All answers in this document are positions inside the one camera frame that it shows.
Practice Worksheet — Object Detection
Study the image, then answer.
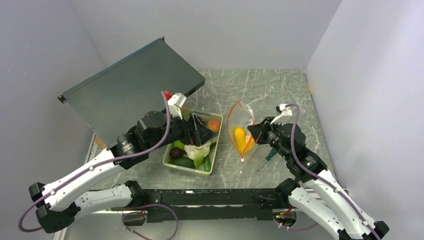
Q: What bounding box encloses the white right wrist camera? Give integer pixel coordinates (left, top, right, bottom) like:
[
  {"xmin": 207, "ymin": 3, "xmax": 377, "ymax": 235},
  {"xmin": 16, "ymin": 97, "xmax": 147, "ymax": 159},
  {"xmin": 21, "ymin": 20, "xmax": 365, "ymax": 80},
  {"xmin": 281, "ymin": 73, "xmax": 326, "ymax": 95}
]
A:
[{"xmin": 271, "ymin": 104, "xmax": 293, "ymax": 124}]

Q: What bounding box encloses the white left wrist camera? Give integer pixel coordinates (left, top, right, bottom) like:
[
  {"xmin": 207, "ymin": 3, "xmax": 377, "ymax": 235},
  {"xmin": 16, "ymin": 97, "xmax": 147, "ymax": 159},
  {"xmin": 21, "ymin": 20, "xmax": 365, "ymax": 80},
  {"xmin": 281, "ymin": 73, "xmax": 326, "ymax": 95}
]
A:
[{"xmin": 167, "ymin": 93, "xmax": 187, "ymax": 119}]

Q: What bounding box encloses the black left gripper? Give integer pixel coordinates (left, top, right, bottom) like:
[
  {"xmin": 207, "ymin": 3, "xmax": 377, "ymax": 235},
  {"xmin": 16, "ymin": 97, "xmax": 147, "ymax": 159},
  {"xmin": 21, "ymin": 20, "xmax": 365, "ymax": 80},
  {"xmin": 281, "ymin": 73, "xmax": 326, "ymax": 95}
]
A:
[{"xmin": 147, "ymin": 110, "xmax": 217, "ymax": 152}]

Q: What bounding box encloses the green cucumber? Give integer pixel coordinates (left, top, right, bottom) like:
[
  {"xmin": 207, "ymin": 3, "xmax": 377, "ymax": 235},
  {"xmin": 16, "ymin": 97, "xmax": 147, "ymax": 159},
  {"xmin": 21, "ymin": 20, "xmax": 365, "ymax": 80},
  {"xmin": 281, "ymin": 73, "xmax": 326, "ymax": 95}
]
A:
[{"xmin": 203, "ymin": 142, "xmax": 217, "ymax": 174}]

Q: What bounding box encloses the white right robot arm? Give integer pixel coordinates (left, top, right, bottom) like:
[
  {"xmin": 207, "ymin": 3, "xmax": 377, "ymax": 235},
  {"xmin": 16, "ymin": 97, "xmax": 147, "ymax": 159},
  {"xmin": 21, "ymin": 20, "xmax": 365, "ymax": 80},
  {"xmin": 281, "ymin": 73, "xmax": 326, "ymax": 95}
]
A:
[{"xmin": 247, "ymin": 117, "xmax": 390, "ymax": 240}]

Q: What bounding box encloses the green bell pepper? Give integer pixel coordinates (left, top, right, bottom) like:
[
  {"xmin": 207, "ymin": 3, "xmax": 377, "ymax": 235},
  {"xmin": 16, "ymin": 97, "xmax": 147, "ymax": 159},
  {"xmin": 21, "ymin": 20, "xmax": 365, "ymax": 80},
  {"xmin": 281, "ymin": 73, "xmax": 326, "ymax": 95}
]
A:
[{"xmin": 172, "ymin": 140, "xmax": 185, "ymax": 151}]

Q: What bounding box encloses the dark grey rack server chassis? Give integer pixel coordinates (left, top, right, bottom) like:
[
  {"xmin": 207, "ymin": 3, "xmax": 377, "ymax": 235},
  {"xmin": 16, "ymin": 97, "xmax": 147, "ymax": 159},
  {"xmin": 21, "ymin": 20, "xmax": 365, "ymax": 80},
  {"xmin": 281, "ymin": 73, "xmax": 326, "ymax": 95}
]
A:
[{"xmin": 58, "ymin": 37, "xmax": 205, "ymax": 148}]

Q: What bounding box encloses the yellow corn cob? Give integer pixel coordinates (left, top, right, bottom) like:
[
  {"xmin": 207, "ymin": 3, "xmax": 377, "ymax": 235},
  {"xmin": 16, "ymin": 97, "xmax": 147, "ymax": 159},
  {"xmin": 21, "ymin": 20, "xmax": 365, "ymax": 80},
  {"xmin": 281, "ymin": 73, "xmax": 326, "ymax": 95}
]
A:
[{"xmin": 234, "ymin": 126, "xmax": 246, "ymax": 154}]

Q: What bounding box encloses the dark red plum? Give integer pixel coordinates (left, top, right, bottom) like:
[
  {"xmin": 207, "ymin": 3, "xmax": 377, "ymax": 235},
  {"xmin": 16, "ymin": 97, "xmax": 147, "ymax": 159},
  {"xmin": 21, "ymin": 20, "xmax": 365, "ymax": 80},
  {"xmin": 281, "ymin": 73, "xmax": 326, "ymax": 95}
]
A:
[{"xmin": 168, "ymin": 147, "xmax": 183, "ymax": 160}]

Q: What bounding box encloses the green handled screwdriver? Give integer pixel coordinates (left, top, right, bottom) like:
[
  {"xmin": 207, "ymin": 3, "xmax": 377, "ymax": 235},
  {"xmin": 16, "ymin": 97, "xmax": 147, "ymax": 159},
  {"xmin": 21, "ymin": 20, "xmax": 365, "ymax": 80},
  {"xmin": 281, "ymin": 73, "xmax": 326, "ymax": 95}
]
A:
[{"xmin": 257, "ymin": 148, "xmax": 278, "ymax": 172}]

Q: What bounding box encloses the white cauliflower with leaves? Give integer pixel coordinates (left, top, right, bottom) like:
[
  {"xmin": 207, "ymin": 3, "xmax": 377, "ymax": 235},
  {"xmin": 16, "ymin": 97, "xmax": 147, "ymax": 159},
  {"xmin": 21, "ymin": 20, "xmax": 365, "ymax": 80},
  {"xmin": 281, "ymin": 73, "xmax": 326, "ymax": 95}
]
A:
[{"xmin": 184, "ymin": 141, "xmax": 212, "ymax": 168}]

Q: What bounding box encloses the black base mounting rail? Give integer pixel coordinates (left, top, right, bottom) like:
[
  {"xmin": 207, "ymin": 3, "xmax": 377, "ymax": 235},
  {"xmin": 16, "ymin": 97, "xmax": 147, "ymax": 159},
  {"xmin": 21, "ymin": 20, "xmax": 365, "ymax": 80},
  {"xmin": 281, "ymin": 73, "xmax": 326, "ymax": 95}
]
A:
[{"xmin": 110, "ymin": 180, "xmax": 309, "ymax": 223}]

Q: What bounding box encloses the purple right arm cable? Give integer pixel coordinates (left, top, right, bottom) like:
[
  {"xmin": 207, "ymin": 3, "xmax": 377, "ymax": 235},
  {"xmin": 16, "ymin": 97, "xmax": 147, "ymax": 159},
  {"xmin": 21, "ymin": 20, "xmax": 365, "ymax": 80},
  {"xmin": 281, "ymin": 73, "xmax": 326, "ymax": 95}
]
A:
[{"xmin": 273, "ymin": 103, "xmax": 382, "ymax": 240}]

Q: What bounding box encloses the light green plastic tray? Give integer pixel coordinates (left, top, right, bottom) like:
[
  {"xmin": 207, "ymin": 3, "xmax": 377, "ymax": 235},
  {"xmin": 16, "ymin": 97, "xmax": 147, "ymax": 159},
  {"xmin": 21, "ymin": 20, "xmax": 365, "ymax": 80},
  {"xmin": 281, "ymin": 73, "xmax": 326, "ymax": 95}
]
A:
[{"xmin": 162, "ymin": 109, "xmax": 223, "ymax": 175}]

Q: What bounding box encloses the dark green avocado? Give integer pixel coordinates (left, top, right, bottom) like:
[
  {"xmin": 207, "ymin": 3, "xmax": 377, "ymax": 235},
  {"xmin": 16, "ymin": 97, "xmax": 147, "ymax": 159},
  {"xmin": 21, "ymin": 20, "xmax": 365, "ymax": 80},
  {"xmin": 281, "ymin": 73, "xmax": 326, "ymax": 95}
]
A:
[{"xmin": 171, "ymin": 157, "xmax": 196, "ymax": 169}]

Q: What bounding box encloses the clear zip bag orange zipper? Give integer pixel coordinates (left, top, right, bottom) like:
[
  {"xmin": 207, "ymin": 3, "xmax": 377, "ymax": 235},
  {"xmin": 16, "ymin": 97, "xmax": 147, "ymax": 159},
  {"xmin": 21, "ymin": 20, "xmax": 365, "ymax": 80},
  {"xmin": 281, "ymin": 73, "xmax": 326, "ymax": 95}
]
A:
[{"xmin": 226, "ymin": 100, "xmax": 257, "ymax": 164}]

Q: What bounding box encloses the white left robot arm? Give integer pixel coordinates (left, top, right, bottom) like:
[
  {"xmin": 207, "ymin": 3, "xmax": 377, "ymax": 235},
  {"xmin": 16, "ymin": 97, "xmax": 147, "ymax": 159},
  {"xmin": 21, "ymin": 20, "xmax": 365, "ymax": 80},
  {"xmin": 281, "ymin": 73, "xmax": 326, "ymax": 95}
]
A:
[{"xmin": 29, "ymin": 110, "xmax": 223, "ymax": 233}]

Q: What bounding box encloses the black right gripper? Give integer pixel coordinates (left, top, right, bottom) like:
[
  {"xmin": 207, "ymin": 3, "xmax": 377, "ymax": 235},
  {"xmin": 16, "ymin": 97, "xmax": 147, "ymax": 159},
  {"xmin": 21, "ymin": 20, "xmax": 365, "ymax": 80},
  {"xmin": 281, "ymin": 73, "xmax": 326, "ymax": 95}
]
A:
[{"xmin": 247, "ymin": 116, "xmax": 292, "ymax": 161}]

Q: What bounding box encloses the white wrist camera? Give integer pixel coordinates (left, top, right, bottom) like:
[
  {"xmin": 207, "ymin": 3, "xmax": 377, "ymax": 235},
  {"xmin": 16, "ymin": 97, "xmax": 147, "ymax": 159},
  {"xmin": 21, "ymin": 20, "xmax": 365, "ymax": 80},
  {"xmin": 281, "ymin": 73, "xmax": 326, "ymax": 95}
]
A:
[
  {"xmin": 167, "ymin": 93, "xmax": 187, "ymax": 119},
  {"xmin": 271, "ymin": 104, "xmax": 293, "ymax": 124}
]

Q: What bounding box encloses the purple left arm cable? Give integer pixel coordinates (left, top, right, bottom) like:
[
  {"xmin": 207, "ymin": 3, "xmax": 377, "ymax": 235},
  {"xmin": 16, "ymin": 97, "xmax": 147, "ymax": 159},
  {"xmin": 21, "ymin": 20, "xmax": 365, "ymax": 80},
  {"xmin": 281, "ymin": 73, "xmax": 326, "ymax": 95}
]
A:
[{"xmin": 18, "ymin": 91, "xmax": 180, "ymax": 240}]

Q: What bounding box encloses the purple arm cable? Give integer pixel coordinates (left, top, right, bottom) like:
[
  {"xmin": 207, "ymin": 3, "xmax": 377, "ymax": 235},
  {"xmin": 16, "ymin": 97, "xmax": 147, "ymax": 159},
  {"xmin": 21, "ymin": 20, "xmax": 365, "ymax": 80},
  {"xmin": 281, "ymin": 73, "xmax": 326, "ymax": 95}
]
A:
[
  {"xmin": 273, "ymin": 103, "xmax": 382, "ymax": 240},
  {"xmin": 18, "ymin": 91, "xmax": 180, "ymax": 240}
]

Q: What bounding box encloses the orange red peach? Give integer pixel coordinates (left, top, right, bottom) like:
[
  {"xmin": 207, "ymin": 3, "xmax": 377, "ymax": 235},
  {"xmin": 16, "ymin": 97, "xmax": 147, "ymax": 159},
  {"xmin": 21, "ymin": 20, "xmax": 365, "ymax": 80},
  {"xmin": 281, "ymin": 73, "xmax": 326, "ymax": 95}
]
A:
[{"xmin": 207, "ymin": 119, "xmax": 221, "ymax": 133}]

